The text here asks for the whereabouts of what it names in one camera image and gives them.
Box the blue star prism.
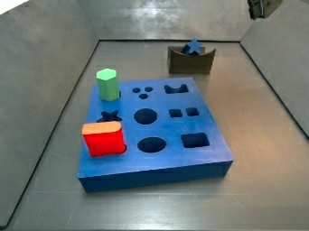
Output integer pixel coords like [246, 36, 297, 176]
[181, 38, 204, 55]

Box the blue shape sorter board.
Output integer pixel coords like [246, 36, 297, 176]
[78, 78, 234, 192]

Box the dark curved fixture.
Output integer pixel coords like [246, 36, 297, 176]
[168, 46, 217, 75]

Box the red rounded block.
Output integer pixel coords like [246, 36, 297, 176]
[82, 121, 127, 157]

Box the green hexagonal peg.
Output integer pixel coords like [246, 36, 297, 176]
[97, 69, 119, 101]

